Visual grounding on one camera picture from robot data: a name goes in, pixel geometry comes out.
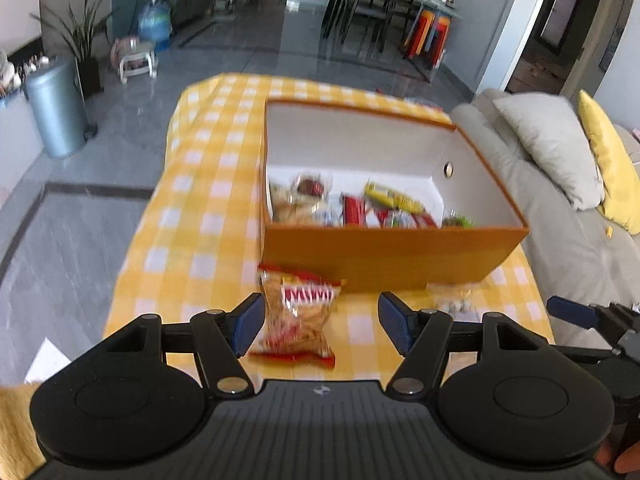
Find clear red candy packet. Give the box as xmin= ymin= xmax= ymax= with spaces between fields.
xmin=291 ymin=172 xmax=333 ymax=200

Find grey metal trash can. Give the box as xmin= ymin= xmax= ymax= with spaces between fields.
xmin=25 ymin=55 xmax=98 ymax=158

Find grey sofa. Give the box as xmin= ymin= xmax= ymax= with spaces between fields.
xmin=449 ymin=86 xmax=640 ymax=351

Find orange cardboard box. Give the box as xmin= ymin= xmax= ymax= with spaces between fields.
xmin=260 ymin=99 xmax=528 ymax=292

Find clear yogurt ball packet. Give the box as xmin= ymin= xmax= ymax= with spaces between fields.
xmin=425 ymin=283 xmax=480 ymax=322

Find orange stacked stools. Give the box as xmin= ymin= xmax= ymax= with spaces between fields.
xmin=404 ymin=10 xmax=451 ymax=70

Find red long snack bar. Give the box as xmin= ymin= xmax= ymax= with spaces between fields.
xmin=341 ymin=194 xmax=367 ymax=226

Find small green snack packet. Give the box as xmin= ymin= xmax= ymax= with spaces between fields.
xmin=442 ymin=211 xmax=474 ymax=229

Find yellow snack packet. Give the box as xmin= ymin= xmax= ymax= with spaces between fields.
xmin=363 ymin=182 xmax=425 ymax=214

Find flowers and toys cluster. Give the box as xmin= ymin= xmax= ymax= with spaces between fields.
xmin=0 ymin=50 xmax=50 ymax=99

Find green potted plant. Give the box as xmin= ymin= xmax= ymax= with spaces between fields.
xmin=29 ymin=0 xmax=114 ymax=98

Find yellow cushion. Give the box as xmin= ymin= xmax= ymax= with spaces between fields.
xmin=578 ymin=90 xmax=640 ymax=235

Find red Mimi snack bag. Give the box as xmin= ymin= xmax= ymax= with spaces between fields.
xmin=250 ymin=263 xmax=343 ymax=368

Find cream cushion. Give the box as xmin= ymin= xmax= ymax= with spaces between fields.
xmin=494 ymin=92 xmax=604 ymax=210

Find red silver snack bag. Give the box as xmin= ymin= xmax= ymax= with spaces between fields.
xmin=367 ymin=208 xmax=438 ymax=229

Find pale yellow chip bag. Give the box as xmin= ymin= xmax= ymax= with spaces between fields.
xmin=269 ymin=181 xmax=341 ymax=228

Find dark dining table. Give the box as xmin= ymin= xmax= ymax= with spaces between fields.
xmin=321 ymin=0 xmax=459 ymax=60

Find white small stool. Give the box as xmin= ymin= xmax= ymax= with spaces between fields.
xmin=111 ymin=36 xmax=157 ymax=84

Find blue water jug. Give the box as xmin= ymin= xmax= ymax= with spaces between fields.
xmin=138 ymin=0 xmax=172 ymax=52

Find yellow checkered tablecloth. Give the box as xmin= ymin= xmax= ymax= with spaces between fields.
xmin=103 ymin=74 xmax=554 ymax=388

